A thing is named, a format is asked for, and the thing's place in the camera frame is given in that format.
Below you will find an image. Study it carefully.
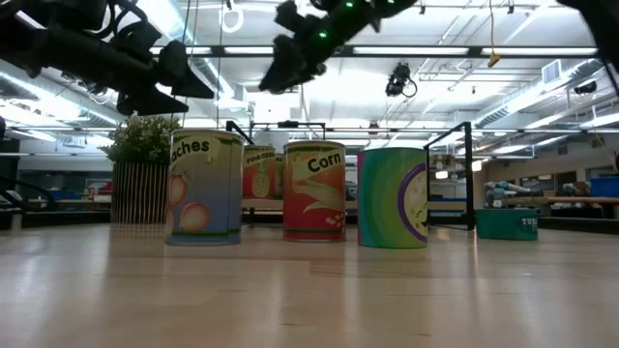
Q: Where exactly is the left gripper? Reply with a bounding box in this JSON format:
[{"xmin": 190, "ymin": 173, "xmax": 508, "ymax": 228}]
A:
[{"xmin": 111, "ymin": 21, "xmax": 216, "ymax": 118}]

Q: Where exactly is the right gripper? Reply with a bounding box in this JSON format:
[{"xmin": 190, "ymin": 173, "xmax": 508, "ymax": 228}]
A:
[{"xmin": 258, "ymin": 0, "xmax": 418, "ymax": 96}]

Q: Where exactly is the peaches label can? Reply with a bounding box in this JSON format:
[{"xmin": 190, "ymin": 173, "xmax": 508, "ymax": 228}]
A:
[{"xmin": 163, "ymin": 128, "xmax": 246, "ymax": 247}]

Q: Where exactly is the pineapple label can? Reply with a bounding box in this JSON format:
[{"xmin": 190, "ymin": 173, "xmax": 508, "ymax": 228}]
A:
[{"xmin": 241, "ymin": 144, "xmax": 277, "ymax": 201}]

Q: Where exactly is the corn label can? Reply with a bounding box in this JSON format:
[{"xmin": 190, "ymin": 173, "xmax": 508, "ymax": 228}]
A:
[{"xmin": 281, "ymin": 139, "xmax": 348, "ymax": 244}]

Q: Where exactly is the potted green plant striped pot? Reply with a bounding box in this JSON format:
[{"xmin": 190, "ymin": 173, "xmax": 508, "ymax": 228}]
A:
[{"xmin": 99, "ymin": 114, "xmax": 183, "ymax": 226}]

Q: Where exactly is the gold label tin can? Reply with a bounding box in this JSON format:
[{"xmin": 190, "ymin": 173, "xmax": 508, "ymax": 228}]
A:
[{"xmin": 273, "ymin": 152, "xmax": 285, "ymax": 200}]

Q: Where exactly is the black overhead crossbar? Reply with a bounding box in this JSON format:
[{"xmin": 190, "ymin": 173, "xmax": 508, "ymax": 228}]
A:
[{"xmin": 149, "ymin": 44, "xmax": 601, "ymax": 59}]

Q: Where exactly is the green can purple circle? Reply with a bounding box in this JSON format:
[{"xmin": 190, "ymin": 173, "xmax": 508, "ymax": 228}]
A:
[{"xmin": 356, "ymin": 147, "xmax": 429, "ymax": 250}]

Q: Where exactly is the blue storage bin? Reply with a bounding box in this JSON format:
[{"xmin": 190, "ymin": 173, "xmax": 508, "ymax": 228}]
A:
[{"xmin": 589, "ymin": 176, "xmax": 619, "ymax": 198}]

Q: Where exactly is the white hanging ring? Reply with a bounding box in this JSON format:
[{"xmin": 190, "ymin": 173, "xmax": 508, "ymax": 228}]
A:
[{"xmin": 220, "ymin": 3, "xmax": 246, "ymax": 34}]

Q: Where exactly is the ceiling-mounted black camera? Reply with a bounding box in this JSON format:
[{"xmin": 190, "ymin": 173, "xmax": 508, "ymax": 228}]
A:
[{"xmin": 385, "ymin": 61, "xmax": 419, "ymax": 99}]

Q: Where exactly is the yellow hanging cord plug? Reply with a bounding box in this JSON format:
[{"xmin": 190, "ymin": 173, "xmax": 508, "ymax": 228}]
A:
[{"xmin": 486, "ymin": 0, "xmax": 502, "ymax": 69}]

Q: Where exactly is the black wire rack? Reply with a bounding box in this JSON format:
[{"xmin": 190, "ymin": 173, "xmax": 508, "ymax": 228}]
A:
[{"xmin": 224, "ymin": 120, "xmax": 475, "ymax": 232}]

